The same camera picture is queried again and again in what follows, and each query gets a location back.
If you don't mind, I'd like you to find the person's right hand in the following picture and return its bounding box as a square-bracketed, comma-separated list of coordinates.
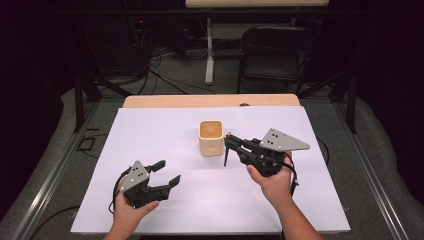
[246, 151, 295, 208]

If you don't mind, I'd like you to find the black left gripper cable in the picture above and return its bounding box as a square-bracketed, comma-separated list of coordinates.
[108, 167, 133, 215]

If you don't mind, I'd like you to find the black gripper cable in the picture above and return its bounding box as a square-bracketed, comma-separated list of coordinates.
[108, 167, 133, 215]
[283, 152, 300, 198]

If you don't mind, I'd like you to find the bundle of black floor cables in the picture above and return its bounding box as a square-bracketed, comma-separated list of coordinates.
[124, 16, 218, 97]

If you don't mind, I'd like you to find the wooden table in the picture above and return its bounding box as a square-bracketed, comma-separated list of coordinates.
[122, 93, 301, 109]

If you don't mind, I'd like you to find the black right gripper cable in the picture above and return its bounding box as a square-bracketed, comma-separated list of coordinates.
[283, 152, 300, 198]

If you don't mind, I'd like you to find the aluminium rail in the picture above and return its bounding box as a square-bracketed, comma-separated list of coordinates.
[333, 102, 412, 240]
[12, 102, 98, 240]

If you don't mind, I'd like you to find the white desk leg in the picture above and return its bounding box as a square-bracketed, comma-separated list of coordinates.
[204, 18, 215, 86]

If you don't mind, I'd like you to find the cream square ceramic cup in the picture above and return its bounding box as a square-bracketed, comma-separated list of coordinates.
[198, 119, 225, 158]

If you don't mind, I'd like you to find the black folding chair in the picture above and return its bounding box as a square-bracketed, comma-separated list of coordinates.
[236, 25, 318, 95]

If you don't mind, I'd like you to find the dark thin paintbrush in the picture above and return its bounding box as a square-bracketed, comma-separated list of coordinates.
[223, 132, 233, 168]

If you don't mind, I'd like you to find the black metal stand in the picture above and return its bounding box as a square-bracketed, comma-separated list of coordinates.
[295, 68, 360, 135]
[71, 19, 134, 133]

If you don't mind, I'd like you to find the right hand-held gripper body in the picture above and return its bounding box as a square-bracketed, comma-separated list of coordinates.
[238, 127, 311, 178]

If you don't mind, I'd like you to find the black floor cable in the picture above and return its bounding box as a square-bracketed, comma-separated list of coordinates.
[29, 205, 81, 240]
[315, 137, 332, 167]

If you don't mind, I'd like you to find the person's left hand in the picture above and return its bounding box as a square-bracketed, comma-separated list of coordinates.
[113, 190, 161, 232]

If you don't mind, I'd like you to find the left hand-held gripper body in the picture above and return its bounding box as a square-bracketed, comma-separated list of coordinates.
[119, 160, 172, 210]

